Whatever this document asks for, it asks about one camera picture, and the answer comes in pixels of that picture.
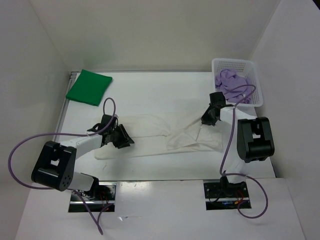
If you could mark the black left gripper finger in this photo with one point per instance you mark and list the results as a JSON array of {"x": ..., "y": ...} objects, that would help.
[
  {"x": 126, "y": 139},
  {"x": 121, "y": 138}
]

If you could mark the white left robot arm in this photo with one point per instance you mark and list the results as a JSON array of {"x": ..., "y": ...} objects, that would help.
[{"x": 55, "y": 167}]

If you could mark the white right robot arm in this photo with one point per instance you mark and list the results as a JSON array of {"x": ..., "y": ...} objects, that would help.
[{"x": 252, "y": 135}]

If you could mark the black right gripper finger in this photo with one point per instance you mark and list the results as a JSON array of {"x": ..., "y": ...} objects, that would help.
[
  {"x": 208, "y": 121},
  {"x": 207, "y": 114}
]

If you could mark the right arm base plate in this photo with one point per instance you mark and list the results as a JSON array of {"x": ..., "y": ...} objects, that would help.
[{"x": 216, "y": 199}]

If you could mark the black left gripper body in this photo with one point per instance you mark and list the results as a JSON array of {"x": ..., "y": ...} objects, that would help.
[{"x": 113, "y": 138}]

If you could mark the white t shirt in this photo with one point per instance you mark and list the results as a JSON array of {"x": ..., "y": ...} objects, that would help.
[{"x": 164, "y": 133}]

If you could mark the green t shirt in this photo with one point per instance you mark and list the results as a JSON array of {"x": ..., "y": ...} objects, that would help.
[{"x": 89, "y": 88}]

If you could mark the white plastic basket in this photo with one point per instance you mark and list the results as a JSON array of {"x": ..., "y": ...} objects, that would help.
[{"x": 246, "y": 69}]

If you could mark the lavender t shirt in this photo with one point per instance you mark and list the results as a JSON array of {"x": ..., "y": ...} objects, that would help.
[{"x": 233, "y": 86}]

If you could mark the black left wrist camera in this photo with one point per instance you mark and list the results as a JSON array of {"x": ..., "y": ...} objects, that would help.
[{"x": 107, "y": 123}]

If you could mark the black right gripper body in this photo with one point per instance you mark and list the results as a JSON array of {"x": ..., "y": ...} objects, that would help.
[{"x": 210, "y": 112}]

